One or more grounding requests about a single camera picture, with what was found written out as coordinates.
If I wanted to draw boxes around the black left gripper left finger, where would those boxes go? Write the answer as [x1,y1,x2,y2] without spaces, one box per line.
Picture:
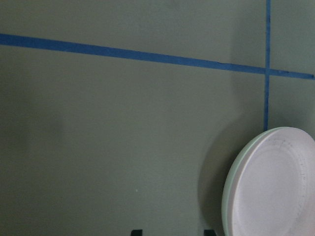
[131,229,142,236]

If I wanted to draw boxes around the pink plate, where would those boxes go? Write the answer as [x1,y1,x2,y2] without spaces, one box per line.
[231,127,315,236]

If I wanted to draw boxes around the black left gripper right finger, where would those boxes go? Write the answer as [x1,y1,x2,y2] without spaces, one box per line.
[203,229,217,236]

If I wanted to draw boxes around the light green plate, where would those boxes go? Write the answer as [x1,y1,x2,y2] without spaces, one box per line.
[221,127,282,236]

